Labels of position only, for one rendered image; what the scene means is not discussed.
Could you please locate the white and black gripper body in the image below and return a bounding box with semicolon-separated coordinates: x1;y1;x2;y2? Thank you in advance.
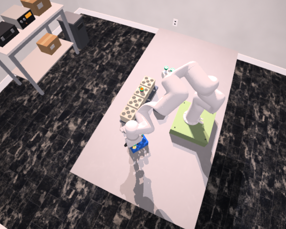
125;135;142;147

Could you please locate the blue tube rack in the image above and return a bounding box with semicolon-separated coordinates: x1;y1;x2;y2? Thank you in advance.
130;135;148;153

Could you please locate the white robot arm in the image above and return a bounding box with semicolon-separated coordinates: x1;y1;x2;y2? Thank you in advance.
120;61;225;141

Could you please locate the white tube rack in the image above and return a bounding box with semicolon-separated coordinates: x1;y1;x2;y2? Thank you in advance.
161;69;171;78

